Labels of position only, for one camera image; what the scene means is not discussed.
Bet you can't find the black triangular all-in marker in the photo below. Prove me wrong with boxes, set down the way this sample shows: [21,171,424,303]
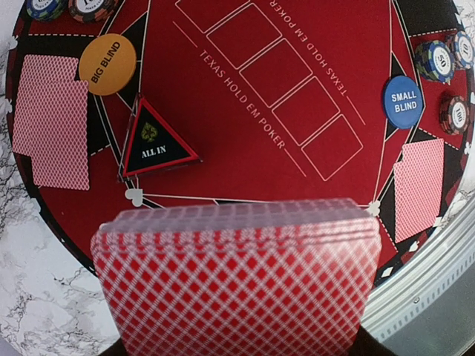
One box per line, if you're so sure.
[118,93,202,181]

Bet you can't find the red playing card deck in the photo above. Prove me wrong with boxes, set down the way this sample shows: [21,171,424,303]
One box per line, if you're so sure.
[91,199,381,355]

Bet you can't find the orange big blind button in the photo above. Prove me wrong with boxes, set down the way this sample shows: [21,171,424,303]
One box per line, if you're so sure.
[79,33,137,96]

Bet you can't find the blue small blind button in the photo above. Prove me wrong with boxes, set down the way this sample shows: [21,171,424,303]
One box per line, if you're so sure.
[382,75,424,130]

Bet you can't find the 100 chips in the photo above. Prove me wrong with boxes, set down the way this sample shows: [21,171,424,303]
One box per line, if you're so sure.
[439,96,470,135]
[68,0,119,23]

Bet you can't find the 50 chips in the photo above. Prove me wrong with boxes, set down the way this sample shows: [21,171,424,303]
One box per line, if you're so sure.
[414,40,455,85]
[26,0,68,22]

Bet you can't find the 10 chips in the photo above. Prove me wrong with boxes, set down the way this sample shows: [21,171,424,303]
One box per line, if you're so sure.
[447,31,474,70]

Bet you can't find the round red black poker mat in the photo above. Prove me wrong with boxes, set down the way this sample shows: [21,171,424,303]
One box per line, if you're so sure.
[7,1,474,285]

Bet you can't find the aluminium front rail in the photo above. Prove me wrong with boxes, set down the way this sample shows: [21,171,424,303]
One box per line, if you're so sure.
[362,202,474,355]

